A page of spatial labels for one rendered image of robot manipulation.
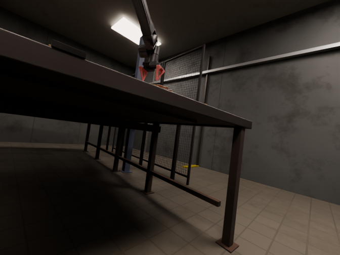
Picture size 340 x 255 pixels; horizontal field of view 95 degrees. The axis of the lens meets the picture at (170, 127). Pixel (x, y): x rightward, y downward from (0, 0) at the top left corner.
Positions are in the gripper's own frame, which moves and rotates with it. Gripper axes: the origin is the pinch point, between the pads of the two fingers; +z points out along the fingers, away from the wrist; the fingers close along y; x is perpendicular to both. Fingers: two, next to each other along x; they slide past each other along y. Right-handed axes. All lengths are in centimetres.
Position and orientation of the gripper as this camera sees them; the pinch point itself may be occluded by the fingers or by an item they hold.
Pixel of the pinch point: (150, 79)
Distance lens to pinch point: 94.9
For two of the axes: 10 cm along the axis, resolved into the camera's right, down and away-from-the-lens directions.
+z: -1.7, 9.8, -1.2
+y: -8.9, -1.0, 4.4
